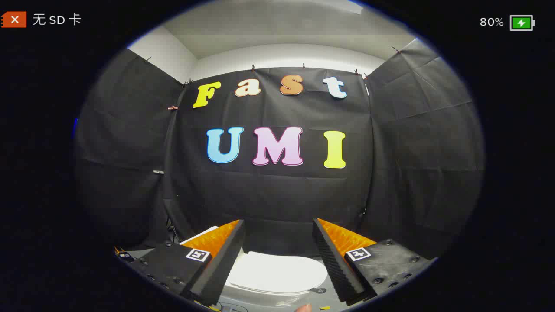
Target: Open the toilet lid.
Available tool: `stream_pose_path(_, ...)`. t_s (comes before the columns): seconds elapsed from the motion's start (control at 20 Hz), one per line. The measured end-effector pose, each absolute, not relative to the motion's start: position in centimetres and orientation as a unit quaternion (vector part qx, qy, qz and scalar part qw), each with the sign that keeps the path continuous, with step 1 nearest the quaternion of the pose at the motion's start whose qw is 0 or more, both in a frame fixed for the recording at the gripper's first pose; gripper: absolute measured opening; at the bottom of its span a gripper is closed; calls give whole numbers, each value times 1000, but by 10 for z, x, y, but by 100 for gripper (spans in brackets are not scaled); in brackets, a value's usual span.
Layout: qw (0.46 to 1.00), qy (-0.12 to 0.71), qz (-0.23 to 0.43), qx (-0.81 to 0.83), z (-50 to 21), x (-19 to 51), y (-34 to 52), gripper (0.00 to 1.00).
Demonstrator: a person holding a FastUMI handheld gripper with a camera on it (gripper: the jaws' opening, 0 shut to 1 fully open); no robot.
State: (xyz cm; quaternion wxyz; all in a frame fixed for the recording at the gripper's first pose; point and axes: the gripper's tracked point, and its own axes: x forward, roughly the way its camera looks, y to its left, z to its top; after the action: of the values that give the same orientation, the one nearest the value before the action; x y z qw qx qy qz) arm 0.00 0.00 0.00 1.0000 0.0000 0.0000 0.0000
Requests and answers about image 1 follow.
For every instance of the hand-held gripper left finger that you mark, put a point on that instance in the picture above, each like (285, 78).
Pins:
(223, 264)

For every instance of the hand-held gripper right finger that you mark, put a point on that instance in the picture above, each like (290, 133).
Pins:
(336, 264)

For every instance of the white toilet lid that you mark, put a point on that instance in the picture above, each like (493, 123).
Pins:
(277, 271)

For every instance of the white toilet tank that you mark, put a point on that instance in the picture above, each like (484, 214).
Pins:
(204, 232)

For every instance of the grey floor mat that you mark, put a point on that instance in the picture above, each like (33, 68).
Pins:
(269, 302)

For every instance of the black backdrop cloth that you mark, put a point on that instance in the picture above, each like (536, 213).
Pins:
(277, 195)

